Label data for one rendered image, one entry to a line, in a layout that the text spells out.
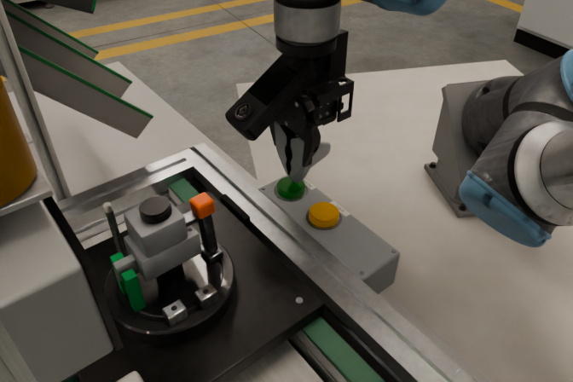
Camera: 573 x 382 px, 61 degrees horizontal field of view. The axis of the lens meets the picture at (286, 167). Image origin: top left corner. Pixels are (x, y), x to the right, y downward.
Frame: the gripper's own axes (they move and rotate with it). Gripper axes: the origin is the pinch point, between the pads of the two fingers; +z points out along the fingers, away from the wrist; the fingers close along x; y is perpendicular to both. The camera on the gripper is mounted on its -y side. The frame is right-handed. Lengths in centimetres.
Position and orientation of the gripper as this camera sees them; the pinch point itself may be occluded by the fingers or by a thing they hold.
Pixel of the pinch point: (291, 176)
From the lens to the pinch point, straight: 67.2
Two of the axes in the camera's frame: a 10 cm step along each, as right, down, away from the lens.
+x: -6.2, -4.8, 6.2
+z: 0.0, 7.9, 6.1
